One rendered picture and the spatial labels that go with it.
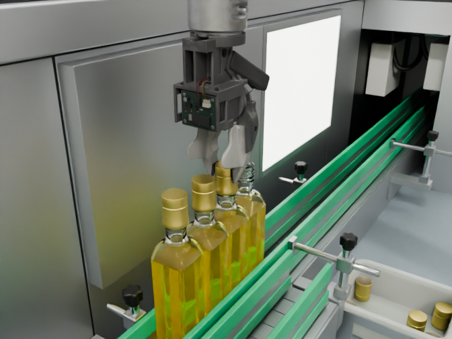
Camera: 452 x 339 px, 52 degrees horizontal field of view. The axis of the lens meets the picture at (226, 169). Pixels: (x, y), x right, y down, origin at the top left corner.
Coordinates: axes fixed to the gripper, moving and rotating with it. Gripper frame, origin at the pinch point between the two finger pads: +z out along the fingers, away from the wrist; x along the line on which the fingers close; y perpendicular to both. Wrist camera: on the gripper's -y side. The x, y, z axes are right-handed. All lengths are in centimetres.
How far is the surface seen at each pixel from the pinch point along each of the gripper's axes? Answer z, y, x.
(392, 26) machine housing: -10, -100, -5
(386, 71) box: 6, -112, -8
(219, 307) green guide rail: 18.9, 7.3, 3.9
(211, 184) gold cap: -0.4, 6.1, 1.7
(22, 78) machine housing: -15.5, 20.5, -15.4
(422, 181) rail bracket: 29, -78, 15
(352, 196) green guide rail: 25, -50, 4
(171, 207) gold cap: 0.4, 13.0, 0.4
